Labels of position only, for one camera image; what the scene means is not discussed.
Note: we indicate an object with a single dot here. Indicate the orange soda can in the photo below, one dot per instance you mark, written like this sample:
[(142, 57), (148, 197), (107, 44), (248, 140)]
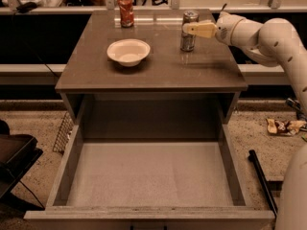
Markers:
[(126, 12)]

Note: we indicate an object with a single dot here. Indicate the brown snack wrapper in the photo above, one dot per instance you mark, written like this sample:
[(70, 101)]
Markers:
[(284, 128)]

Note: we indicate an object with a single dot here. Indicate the grey drawer cabinet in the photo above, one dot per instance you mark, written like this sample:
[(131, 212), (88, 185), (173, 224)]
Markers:
[(169, 95)]

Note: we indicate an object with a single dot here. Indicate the blue snack packet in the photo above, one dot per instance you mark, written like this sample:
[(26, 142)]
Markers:
[(296, 106)]

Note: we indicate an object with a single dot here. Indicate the black tray stand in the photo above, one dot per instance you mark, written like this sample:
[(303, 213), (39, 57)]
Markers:
[(18, 152)]

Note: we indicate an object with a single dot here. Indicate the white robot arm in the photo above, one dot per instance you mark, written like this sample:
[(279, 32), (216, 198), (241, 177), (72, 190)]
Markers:
[(275, 42)]

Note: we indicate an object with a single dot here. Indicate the silver redbull can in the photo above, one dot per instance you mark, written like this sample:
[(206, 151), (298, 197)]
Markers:
[(187, 42)]

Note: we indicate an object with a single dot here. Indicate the black pole on floor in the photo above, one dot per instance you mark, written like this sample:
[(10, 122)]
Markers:
[(252, 157)]

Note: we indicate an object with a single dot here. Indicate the open grey top drawer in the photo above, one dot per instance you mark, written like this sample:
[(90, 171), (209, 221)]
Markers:
[(194, 185)]

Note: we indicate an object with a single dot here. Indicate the wire mesh basket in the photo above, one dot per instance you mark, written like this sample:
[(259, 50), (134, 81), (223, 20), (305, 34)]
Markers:
[(63, 136)]

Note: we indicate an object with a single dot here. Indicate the white paper bowl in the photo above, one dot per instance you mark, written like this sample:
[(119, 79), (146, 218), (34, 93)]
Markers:
[(128, 52)]

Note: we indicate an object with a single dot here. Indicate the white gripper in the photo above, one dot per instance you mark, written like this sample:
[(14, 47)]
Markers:
[(224, 29)]

